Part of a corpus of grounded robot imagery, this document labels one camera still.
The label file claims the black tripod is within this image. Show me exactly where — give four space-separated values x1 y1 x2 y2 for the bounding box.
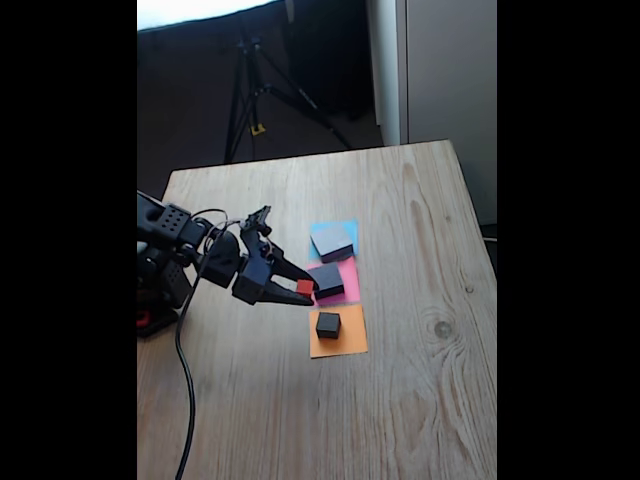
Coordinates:
223 29 355 164

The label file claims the blue paper sheet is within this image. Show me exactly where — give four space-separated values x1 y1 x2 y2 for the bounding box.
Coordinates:
308 218 360 260

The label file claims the pink paper sheet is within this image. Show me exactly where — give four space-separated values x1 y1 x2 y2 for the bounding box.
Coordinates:
304 256 361 307

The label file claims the black cable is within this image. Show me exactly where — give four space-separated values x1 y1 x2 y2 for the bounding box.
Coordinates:
173 208 241 480

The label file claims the small black foam block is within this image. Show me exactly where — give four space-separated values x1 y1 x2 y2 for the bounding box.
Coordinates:
315 311 343 341

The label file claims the red and black table clamp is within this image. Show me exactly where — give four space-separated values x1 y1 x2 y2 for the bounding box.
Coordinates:
137 305 180 339

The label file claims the medium dark foam block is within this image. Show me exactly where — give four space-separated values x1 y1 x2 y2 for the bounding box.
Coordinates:
308 262 346 301

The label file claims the orange paper sheet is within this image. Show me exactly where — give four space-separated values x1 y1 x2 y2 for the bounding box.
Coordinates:
309 303 369 359

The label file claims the large grey foam block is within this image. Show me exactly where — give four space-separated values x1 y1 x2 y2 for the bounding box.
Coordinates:
309 222 355 264

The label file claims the white cabinet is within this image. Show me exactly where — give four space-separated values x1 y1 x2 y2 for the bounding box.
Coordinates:
367 0 498 226

